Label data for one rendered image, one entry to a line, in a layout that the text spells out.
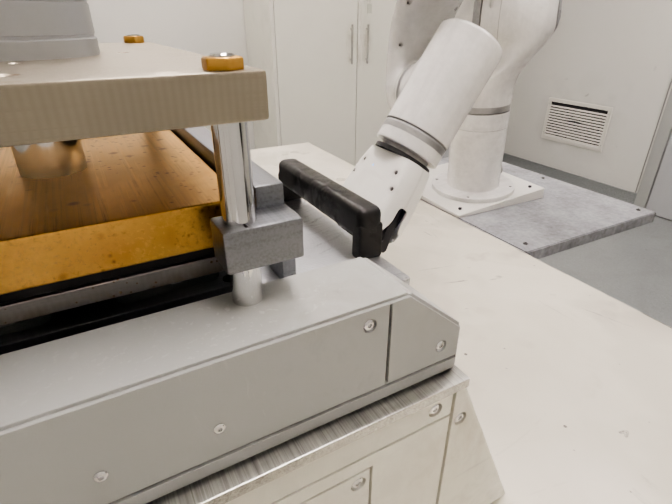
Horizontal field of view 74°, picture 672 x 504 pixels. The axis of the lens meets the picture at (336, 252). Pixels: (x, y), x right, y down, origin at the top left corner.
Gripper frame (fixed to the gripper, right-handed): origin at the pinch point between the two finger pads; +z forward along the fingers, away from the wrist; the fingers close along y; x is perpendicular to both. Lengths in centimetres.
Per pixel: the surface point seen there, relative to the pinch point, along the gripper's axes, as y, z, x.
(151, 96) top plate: 25.5, -8.0, -33.4
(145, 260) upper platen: 22.3, -0.7, -29.8
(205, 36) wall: -230, -41, 28
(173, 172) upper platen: 16.2, -4.2, -28.7
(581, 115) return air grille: -156, -135, 256
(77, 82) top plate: 25.5, -7.2, -35.6
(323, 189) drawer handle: 13.8, -7.6, -17.1
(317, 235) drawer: 14.0, -4.1, -15.5
